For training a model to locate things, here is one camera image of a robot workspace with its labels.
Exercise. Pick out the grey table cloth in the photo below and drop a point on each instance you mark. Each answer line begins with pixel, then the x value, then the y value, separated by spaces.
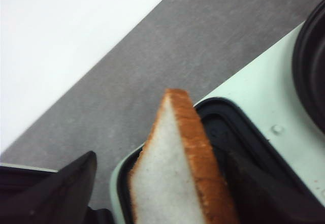
pixel 195 45

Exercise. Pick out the toast bread slice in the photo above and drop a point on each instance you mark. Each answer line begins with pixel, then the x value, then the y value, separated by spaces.
pixel 176 178

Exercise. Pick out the mint green breakfast maker base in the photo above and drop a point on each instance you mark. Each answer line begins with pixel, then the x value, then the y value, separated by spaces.
pixel 256 114

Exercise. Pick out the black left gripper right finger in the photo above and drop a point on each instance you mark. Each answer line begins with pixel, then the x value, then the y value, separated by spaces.
pixel 260 198

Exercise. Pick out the black round frying pan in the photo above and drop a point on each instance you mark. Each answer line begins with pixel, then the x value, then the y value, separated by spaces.
pixel 308 65

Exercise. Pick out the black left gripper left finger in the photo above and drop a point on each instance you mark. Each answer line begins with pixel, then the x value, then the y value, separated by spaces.
pixel 30 196

